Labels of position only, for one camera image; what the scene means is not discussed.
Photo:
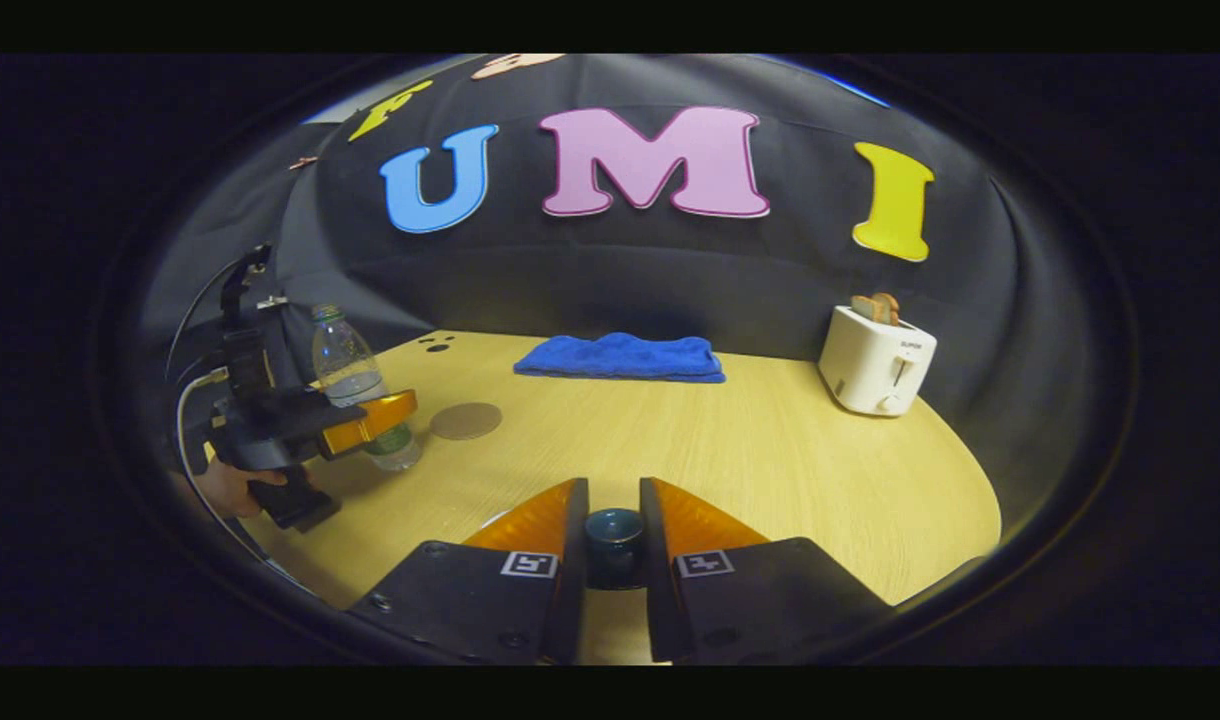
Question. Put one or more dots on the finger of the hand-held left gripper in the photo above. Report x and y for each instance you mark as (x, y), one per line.
(370, 425)

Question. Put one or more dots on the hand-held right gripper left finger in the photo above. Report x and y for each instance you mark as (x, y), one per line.
(573, 600)

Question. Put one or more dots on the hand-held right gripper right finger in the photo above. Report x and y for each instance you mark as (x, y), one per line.
(658, 610)

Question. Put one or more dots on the clear plastic water bottle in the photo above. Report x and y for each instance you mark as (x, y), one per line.
(345, 365)

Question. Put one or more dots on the dark teal teacup lid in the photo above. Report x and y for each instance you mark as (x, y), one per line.
(613, 530)

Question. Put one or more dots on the round brown coaster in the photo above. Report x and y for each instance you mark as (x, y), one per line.
(465, 421)

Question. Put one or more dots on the blue folded towel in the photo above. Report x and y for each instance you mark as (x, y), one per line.
(620, 358)

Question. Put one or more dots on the white toaster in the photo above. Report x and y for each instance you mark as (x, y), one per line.
(870, 365)

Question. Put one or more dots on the black backdrop cloth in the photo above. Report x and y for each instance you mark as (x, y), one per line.
(770, 270)

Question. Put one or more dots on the toasted bread slice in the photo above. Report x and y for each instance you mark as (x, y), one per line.
(875, 308)

